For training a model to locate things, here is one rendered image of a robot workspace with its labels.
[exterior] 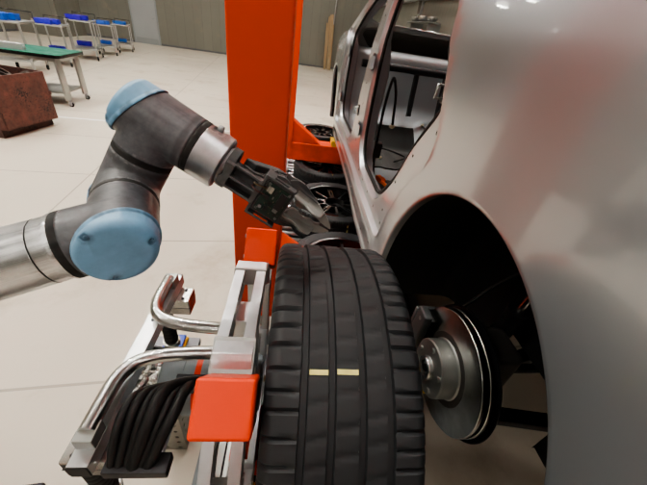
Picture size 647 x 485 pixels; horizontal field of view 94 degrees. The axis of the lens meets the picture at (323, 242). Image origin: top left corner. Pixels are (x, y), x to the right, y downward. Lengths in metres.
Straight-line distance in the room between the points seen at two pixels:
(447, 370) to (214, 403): 0.58
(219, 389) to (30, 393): 1.67
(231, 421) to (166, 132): 0.40
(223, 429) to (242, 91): 0.75
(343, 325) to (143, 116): 0.42
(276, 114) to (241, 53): 0.16
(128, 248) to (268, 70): 0.60
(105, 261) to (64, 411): 1.53
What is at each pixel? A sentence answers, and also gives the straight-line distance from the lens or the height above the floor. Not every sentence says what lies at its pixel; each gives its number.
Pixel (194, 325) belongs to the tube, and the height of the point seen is 1.01.
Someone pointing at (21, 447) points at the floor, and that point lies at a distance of 1.92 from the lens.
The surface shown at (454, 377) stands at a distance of 0.86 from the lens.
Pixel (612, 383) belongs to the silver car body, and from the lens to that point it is 0.44.
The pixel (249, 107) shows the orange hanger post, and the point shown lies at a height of 1.35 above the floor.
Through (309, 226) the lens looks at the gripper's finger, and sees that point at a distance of 0.56.
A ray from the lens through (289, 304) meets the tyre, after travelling 0.49.
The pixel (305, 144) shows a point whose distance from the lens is 2.94.
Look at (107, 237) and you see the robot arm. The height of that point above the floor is 1.31.
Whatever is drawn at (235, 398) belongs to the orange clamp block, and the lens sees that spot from 0.43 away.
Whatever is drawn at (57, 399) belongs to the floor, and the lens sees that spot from 1.98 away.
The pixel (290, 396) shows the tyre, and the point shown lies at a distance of 0.46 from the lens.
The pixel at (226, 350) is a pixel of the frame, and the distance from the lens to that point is 0.51.
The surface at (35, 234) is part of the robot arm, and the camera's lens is 0.48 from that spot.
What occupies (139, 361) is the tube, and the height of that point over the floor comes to 1.01.
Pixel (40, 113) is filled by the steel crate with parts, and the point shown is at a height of 0.21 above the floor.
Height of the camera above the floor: 1.53
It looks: 34 degrees down
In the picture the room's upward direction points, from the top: 9 degrees clockwise
